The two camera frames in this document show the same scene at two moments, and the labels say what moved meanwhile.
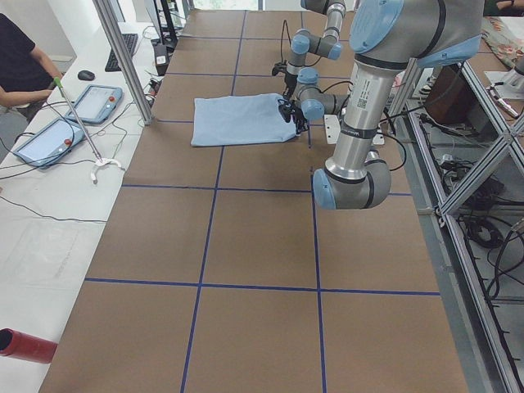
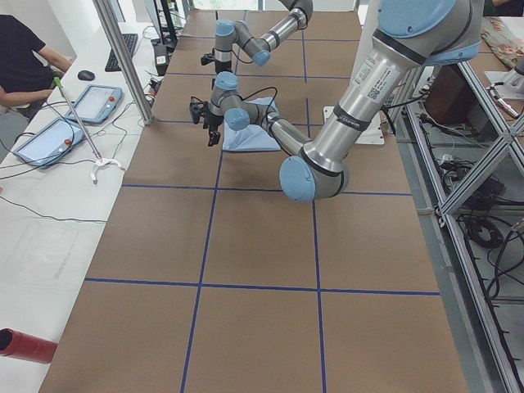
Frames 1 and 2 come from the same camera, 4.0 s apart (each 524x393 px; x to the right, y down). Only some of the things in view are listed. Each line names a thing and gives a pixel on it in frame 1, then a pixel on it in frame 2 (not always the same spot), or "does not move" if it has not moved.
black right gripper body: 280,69 → 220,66
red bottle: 17,344 does not move
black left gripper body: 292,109 → 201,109
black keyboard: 112,64 does not move
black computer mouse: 86,75 does not move
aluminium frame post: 106,11 does not move
